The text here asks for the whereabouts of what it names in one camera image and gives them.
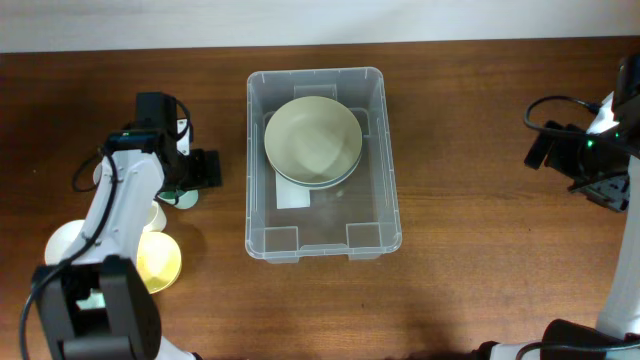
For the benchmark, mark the clear plastic storage container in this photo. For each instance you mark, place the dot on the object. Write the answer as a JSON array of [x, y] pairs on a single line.
[[359, 217]]

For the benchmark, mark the green cup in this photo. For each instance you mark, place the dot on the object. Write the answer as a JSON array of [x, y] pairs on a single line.
[[180, 199]]

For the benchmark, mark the white bowl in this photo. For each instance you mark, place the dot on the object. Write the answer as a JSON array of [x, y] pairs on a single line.
[[60, 240]]

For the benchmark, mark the grey cup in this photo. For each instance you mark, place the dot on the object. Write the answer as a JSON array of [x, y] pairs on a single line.
[[97, 174]]

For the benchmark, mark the blue bowl plate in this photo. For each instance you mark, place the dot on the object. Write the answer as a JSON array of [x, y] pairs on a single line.
[[322, 185]]

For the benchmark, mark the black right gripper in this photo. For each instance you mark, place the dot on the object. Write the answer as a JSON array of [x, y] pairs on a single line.
[[558, 156]]

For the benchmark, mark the white label in container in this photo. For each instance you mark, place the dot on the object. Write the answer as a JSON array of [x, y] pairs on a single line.
[[290, 195]]

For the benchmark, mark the yellow bowl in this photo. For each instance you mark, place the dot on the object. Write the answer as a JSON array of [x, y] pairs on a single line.
[[159, 261]]

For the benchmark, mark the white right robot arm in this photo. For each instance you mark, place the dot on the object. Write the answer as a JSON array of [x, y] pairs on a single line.
[[616, 332]]

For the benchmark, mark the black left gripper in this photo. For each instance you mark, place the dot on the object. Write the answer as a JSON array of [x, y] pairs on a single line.
[[198, 174]]

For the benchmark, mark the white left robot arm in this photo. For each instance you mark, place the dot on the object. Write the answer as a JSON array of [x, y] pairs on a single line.
[[93, 304]]

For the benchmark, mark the cream cup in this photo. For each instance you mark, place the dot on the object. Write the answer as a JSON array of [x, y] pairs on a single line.
[[156, 220]]

